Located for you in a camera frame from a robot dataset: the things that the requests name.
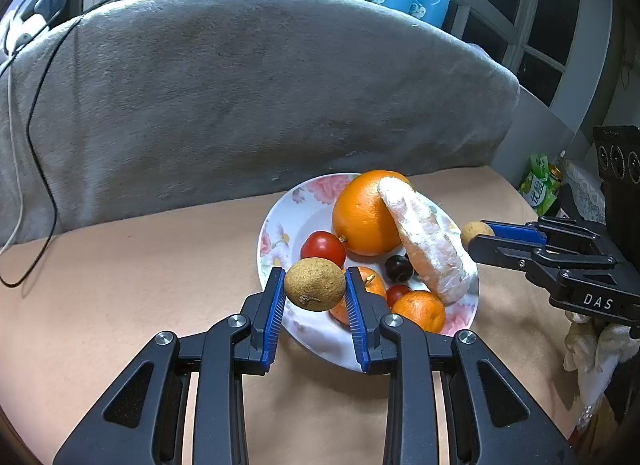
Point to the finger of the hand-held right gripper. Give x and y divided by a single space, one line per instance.
520 233
500 250

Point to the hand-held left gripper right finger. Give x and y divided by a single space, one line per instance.
356 325

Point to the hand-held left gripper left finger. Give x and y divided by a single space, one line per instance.
274 320

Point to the brown longan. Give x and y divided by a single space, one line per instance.
475 231
315 284

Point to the small mandarin with stem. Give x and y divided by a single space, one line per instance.
375 290

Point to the small cherry tomato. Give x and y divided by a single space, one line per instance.
398 293

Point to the peeled pomelo segment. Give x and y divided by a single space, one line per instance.
430 245

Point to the dark grape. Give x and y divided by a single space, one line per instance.
398 267

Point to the large cherry tomato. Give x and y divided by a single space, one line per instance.
323 247

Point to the floral white plate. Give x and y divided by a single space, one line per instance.
300 215

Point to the large orange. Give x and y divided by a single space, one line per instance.
367 215

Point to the person's right hand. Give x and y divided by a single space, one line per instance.
595 350

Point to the green packet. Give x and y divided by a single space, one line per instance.
539 187

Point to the small yellow-capped bottle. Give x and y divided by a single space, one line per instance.
555 176

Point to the white plastic bag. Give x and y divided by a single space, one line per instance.
582 190

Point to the grey blanket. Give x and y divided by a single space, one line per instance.
250 95

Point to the white charger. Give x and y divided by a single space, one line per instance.
22 30

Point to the grey window frame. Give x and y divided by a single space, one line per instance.
520 20

